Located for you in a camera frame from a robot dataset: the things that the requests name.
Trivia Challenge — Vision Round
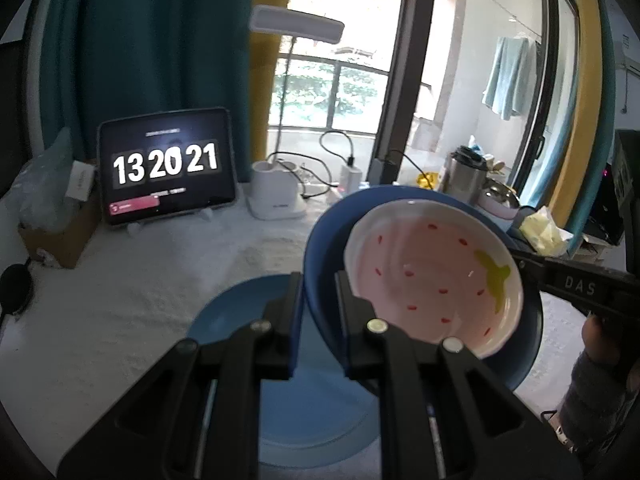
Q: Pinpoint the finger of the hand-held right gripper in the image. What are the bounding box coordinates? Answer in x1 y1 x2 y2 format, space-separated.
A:
507 247 551 286

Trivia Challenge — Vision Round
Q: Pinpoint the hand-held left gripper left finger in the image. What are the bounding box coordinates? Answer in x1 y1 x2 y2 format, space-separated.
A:
57 272 305 480

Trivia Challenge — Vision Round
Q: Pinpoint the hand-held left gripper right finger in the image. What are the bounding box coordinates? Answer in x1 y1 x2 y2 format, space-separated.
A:
334 270 583 480

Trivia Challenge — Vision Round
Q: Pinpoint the blue bowl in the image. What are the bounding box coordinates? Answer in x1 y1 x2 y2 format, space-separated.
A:
302 185 545 396

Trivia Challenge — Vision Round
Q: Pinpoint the light blue plate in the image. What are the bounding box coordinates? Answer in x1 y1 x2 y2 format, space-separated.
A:
186 274 381 468

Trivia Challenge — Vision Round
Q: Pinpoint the pink strawberry bowl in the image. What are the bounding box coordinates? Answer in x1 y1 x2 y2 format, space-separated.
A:
342 199 525 360

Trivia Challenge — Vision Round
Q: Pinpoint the person's right hand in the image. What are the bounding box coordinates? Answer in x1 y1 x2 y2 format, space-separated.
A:
581 315 613 363

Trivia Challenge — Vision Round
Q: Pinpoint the pale yellow cloth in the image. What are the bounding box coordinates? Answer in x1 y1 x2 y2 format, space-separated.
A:
519 206 573 256

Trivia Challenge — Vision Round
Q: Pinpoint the pink lunch box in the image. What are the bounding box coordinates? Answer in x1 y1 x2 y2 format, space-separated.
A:
477 177 523 220

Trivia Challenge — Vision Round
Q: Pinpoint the stainless steel tumbler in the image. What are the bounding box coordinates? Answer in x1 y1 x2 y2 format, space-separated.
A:
442 146 488 206

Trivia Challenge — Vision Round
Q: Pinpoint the black electronic box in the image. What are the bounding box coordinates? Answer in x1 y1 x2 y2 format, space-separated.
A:
582 129 640 246

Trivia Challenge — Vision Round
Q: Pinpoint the white power strip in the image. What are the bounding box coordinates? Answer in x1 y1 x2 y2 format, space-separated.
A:
300 182 371 199

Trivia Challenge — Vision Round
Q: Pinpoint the white desk lamp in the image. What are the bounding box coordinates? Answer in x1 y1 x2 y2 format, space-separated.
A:
247 4 346 221

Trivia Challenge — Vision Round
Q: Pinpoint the white charger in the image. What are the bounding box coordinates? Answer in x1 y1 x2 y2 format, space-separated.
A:
340 162 363 192

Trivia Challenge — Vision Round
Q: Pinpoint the black charger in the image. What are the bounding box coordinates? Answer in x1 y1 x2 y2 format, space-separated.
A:
367 157 398 186

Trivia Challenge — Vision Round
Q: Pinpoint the white knitted tablecloth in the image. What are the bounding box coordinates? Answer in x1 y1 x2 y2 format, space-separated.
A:
0 180 601 480

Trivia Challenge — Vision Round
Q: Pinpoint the yellow curtain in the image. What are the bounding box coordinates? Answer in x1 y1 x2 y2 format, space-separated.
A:
550 0 603 231
247 0 301 181

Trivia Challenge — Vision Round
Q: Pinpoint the hanging blue towel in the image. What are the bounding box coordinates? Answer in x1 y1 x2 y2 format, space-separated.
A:
482 35 541 121

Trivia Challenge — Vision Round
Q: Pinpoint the tablet with clock display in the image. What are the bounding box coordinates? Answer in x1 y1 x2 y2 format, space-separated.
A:
96 106 238 231

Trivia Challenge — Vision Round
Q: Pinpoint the cardboard box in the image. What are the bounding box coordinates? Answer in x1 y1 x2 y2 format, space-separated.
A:
17 190 101 270

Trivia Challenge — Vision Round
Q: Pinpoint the small white box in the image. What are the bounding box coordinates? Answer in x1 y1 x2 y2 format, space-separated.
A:
67 160 96 203

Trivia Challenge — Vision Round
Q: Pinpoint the black round disc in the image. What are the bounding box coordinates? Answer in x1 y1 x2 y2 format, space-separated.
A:
0 264 33 316

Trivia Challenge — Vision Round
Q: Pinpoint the clear plastic bag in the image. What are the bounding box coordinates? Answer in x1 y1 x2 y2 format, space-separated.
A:
17 127 101 231

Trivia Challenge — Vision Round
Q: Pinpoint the black lamp cable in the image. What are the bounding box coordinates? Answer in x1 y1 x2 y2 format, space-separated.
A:
267 151 336 198

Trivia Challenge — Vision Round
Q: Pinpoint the black charger cable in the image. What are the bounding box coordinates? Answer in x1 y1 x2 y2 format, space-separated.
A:
320 130 357 167
387 149 426 186

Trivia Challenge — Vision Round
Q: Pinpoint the dark door frame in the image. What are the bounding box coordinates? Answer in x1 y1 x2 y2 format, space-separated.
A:
372 0 441 183

